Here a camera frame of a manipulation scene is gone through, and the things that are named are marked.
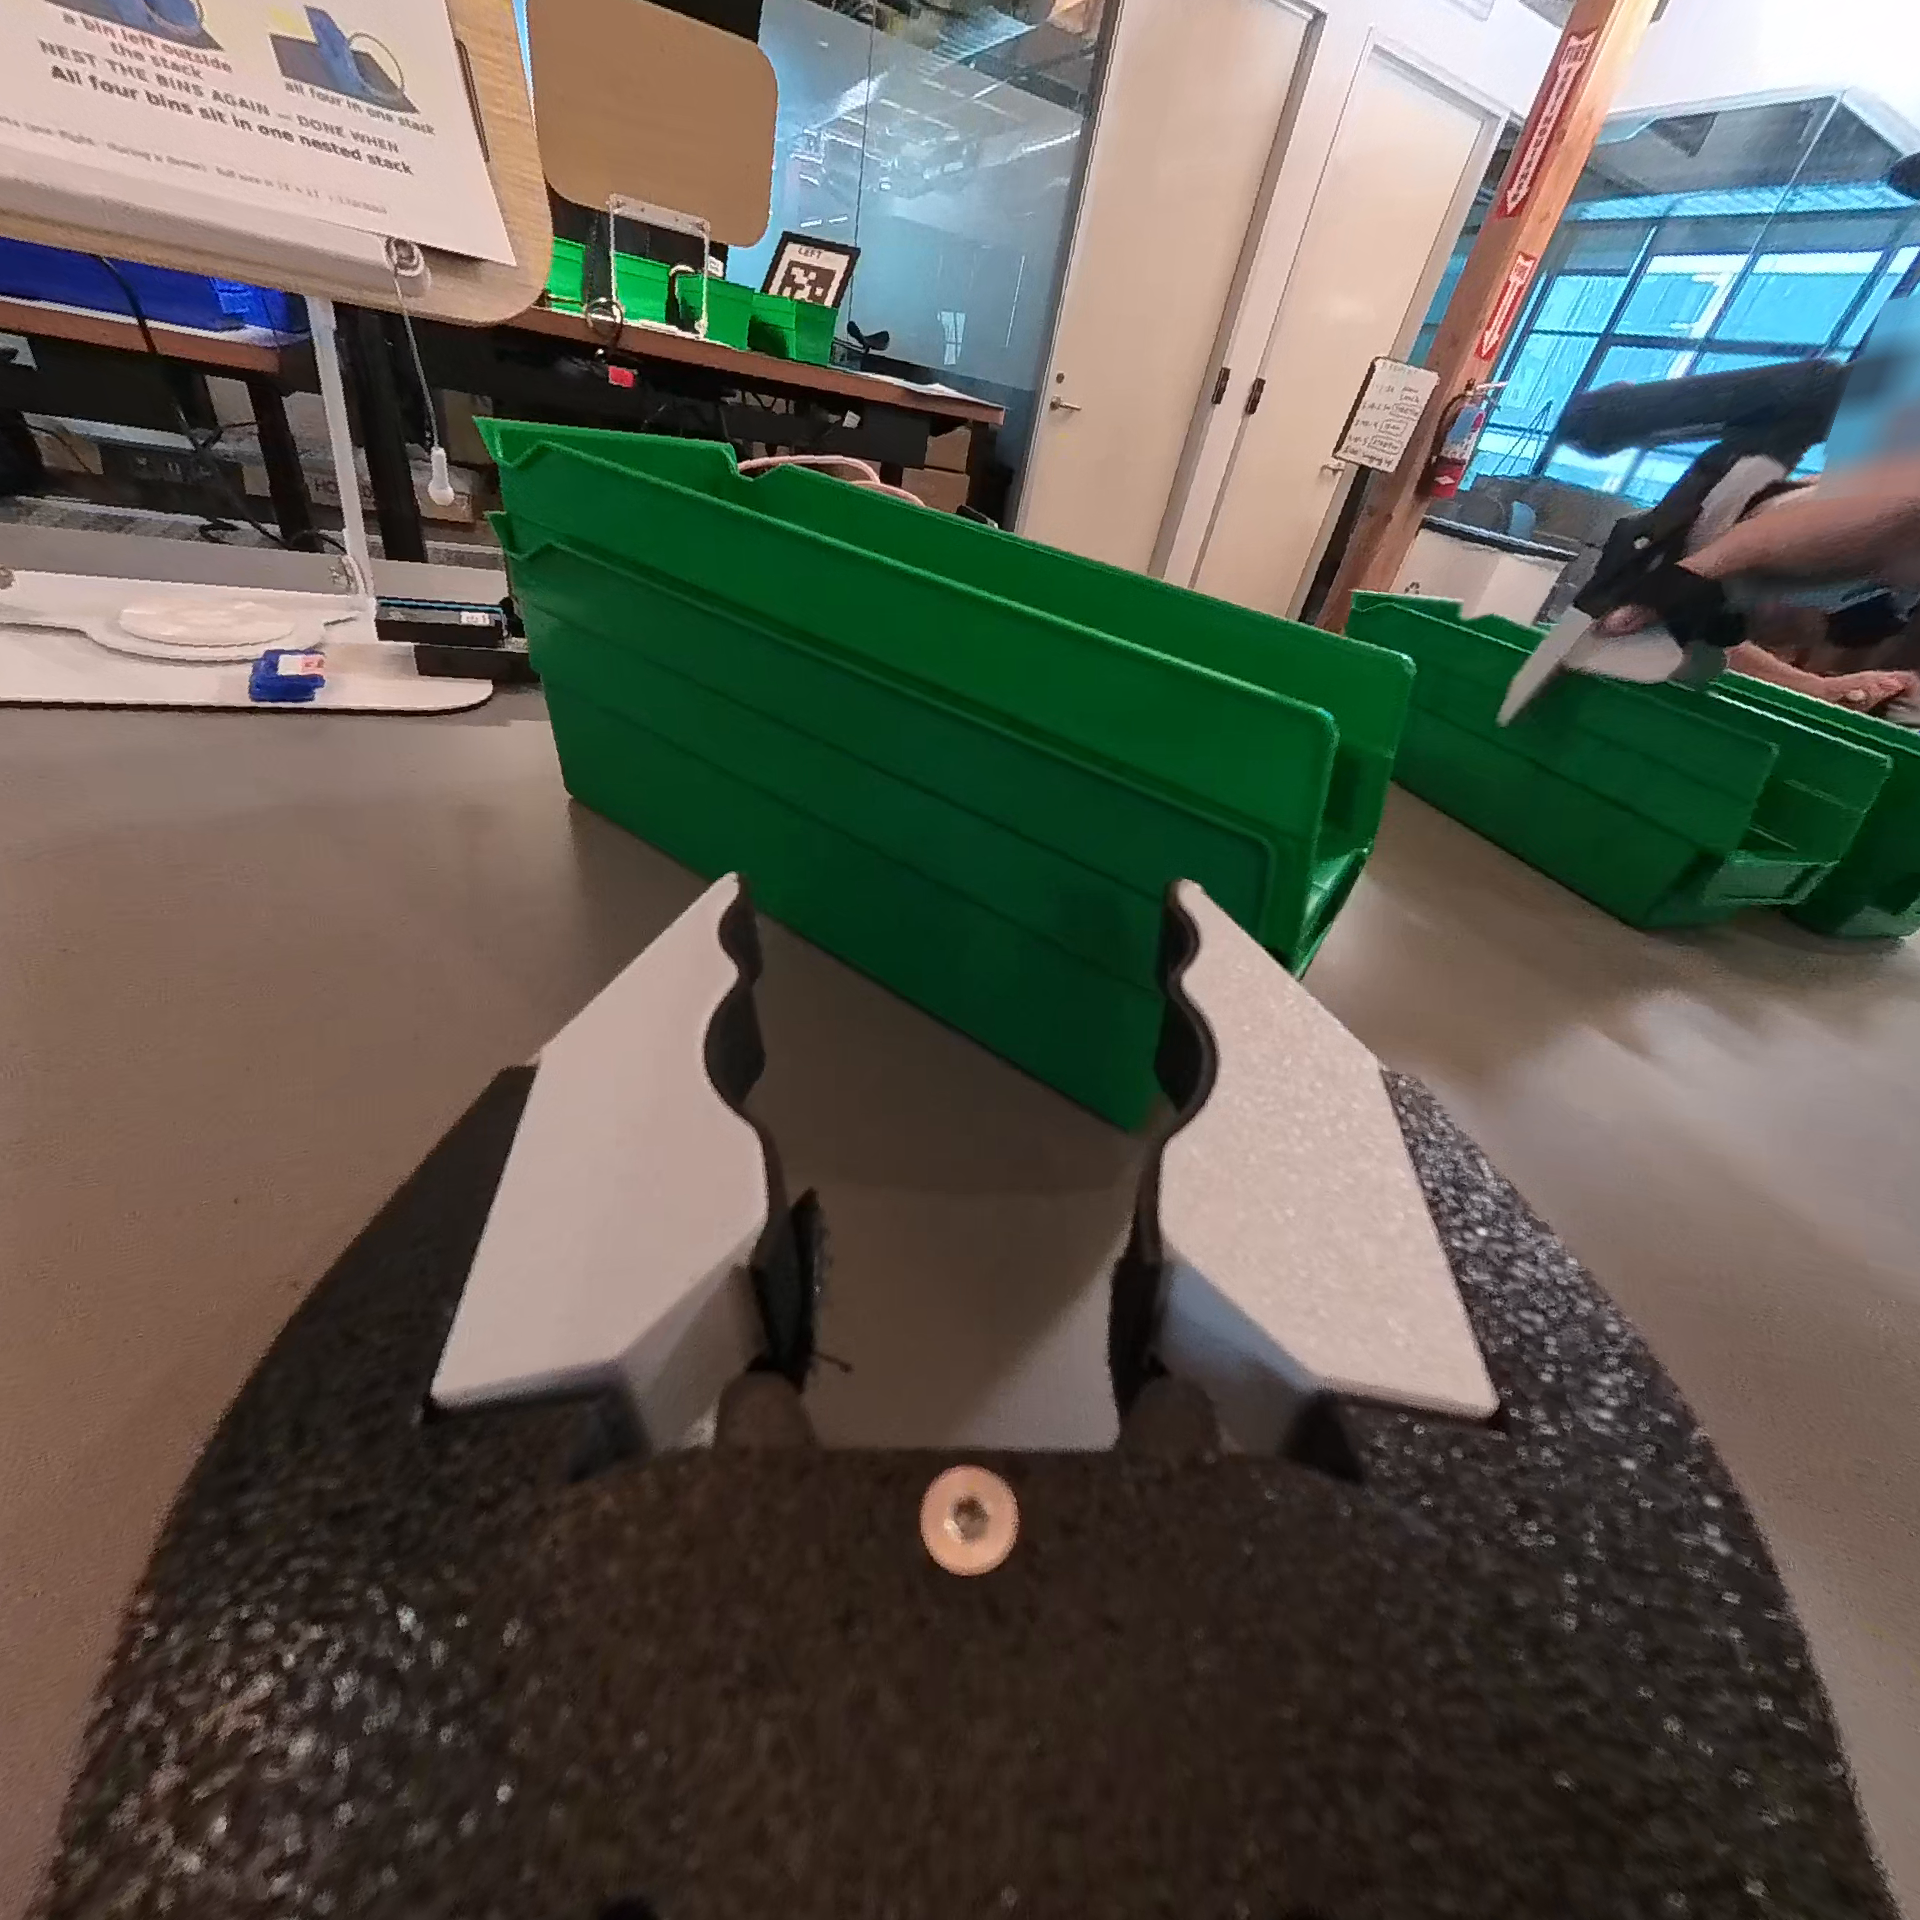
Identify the brown cardboard panel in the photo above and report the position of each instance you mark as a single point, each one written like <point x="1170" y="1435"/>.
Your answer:
<point x="660" y="120"/>

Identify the black box blue stripe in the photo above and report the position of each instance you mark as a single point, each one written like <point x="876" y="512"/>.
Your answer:
<point x="442" y="617"/>

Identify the small green bin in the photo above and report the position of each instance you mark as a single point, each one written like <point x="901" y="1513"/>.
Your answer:
<point x="764" y="322"/>

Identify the red fire extinguisher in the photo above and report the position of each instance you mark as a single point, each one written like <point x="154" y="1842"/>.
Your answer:
<point x="1459" y="450"/>

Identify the white round disc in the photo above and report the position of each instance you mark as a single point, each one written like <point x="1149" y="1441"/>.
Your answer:
<point x="201" y="627"/>

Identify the long red arrow sign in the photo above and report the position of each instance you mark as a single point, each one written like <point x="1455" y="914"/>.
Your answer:
<point x="1546" y="129"/>

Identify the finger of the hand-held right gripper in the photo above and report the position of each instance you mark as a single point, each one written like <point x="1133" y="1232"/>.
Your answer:
<point x="1628" y="660"/>

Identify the small whiteboard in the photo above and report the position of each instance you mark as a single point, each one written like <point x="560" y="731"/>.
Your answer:
<point x="1388" y="416"/>

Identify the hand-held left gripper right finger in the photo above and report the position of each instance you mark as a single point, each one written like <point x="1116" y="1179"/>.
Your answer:
<point x="1305" y="1201"/>

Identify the person's right hand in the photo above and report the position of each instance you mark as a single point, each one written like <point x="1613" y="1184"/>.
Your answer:
<point x="1739" y="562"/>

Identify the small blue box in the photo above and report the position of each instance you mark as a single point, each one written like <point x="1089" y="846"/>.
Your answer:
<point x="289" y="675"/>

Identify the wooden post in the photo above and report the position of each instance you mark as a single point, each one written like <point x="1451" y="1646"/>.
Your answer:
<point x="1440" y="480"/>

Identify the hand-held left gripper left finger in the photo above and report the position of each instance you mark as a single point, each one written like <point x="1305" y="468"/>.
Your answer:
<point x="600" y="1201"/>

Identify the black flat box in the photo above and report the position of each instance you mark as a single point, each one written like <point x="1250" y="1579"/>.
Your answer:
<point x="474" y="664"/>

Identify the stack of blue bins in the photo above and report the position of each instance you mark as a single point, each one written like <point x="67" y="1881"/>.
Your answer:
<point x="148" y="284"/>

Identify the white door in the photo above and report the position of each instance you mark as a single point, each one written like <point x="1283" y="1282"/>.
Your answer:
<point x="1185" y="271"/>
<point x="1348" y="300"/>

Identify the stack of cardboard boxes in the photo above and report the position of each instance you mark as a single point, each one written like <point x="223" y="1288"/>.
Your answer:
<point x="937" y="473"/>

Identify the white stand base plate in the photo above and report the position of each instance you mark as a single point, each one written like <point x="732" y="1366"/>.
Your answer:
<point x="148" y="682"/>

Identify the white recycling cabinet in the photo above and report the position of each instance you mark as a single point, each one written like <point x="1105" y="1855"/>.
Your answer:
<point x="1483" y="569"/>

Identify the wooden workbench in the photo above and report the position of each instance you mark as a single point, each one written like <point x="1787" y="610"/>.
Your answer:
<point x="148" y="338"/>
<point x="840" y="382"/>

